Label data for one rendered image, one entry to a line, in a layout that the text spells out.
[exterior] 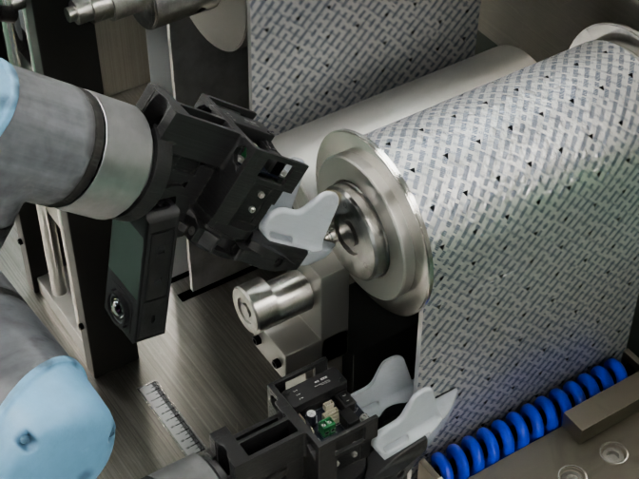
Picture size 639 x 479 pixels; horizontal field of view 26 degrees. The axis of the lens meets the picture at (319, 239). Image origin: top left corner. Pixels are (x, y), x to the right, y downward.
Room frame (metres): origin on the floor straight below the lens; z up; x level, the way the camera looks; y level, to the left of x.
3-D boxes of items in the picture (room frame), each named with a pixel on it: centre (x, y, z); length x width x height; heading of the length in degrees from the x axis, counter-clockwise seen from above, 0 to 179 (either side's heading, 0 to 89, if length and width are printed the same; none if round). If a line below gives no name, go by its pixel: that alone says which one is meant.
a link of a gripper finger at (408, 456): (0.66, -0.04, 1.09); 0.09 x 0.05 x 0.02; 122
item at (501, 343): (0.77, -0.17, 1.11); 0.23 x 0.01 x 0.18; 123
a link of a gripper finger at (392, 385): (0.72, -0.06, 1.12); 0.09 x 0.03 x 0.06; 124
